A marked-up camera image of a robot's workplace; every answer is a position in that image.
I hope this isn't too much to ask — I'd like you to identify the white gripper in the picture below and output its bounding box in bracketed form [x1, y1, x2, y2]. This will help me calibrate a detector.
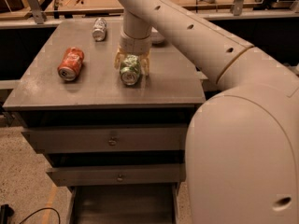
[114, 30, 151, 76]

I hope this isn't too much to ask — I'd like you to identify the green crushed soda can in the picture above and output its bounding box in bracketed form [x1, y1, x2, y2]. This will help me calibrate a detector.
[120, 55, 141, 86]

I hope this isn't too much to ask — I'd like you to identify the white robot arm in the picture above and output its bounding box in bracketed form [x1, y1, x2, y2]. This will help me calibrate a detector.
[119, 0, 299, 224]

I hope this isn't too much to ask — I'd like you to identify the white ceramic bowl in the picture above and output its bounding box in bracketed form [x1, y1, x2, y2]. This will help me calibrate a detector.
[150, 28, 165, 45]

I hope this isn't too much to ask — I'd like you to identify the silver crushed soda can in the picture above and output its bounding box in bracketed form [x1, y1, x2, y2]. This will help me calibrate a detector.
[93, 18, 107, 42]

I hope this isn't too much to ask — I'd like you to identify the orange crushed soda can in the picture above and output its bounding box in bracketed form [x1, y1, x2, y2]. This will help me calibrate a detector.
[57, 47, 84, 81]

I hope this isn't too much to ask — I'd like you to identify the top cabinet drawer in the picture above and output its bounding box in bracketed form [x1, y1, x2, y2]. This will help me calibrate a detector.
[21, 125, 187, 154]

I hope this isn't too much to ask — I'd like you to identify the grey drawer cabinet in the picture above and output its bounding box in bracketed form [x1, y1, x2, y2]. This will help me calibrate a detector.
[2, 18, 207, 224]

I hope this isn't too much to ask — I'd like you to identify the middle cabinet drawer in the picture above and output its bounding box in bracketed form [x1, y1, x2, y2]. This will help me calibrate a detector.
[47, 163, 185, 187]

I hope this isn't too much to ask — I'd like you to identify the open bottom cabinet drawer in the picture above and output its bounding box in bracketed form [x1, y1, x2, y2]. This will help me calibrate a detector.
[66, 184, 179, 224]

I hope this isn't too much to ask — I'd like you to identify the grey metal bracket left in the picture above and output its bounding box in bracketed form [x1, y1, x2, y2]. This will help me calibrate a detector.
[27, 0, 47, 24]

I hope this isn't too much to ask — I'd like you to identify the black floor cable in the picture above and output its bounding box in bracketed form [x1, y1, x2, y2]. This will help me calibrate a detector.
[0, 203, 62, 224]

